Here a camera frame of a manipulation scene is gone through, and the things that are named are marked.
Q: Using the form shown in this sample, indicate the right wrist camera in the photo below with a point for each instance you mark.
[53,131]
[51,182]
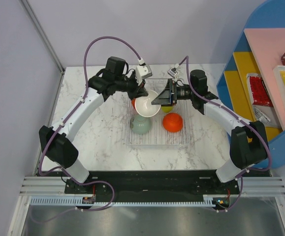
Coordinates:
[174,73]

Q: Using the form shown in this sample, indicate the white cable duct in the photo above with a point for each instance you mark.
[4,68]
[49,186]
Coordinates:
[89,202]

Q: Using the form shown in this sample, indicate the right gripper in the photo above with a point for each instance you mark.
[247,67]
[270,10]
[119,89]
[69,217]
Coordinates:
[165,97]

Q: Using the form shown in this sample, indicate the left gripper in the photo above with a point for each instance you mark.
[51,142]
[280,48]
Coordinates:
[139,90]

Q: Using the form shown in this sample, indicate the white bowl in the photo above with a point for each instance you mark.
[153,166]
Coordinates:
[144,107]

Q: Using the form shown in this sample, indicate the red snack packet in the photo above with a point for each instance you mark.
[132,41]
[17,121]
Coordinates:
[257,90]

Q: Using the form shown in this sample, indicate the lime green bowl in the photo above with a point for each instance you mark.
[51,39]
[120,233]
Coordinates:
[167,109]

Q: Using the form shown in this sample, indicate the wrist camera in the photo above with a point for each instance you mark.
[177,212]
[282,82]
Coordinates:
[174,73]
[143,72]

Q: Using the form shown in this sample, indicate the pale green ceramic bowl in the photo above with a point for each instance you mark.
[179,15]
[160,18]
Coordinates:
[140,125]

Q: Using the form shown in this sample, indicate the pink shelf board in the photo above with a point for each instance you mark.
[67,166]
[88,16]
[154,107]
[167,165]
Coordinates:
[267,46]

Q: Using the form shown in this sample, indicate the orange bowl front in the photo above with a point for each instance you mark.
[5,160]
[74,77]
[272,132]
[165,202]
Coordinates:
[172,122]

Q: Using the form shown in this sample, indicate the blue shelf unit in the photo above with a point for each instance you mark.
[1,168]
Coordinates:
[270,14]

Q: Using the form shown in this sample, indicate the orange bowl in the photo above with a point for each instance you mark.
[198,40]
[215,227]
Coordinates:
[172,122]
[133,103]

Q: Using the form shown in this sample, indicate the silver foil packet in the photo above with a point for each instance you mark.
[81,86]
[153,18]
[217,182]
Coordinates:
[266,115]

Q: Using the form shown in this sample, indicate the white wire dish rack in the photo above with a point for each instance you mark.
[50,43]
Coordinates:
[158,136]

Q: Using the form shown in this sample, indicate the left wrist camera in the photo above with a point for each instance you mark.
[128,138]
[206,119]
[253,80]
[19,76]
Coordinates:
[143,72]

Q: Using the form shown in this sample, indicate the yellow shelf board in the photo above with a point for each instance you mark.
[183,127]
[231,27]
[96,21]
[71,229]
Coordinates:
[236,81]

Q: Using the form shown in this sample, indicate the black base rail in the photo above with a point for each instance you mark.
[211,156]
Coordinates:
[153,185]

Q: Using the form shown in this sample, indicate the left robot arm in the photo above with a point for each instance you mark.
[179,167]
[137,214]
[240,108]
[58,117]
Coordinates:
[56,141]

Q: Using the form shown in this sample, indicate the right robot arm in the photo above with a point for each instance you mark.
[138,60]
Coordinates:
[231,123]

